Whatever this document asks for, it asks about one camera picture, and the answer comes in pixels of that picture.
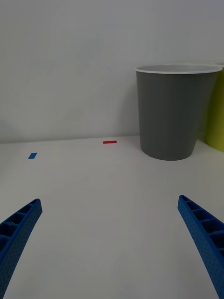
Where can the grey plastic waste bin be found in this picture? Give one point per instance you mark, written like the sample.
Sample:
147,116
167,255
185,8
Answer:
170,112

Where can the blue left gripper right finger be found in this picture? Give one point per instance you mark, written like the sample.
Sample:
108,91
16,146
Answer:
205,229

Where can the yellow-green plastic waste bin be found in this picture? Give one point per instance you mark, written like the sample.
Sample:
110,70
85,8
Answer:
215,109

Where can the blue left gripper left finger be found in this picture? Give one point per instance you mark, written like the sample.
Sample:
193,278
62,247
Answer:
16,236

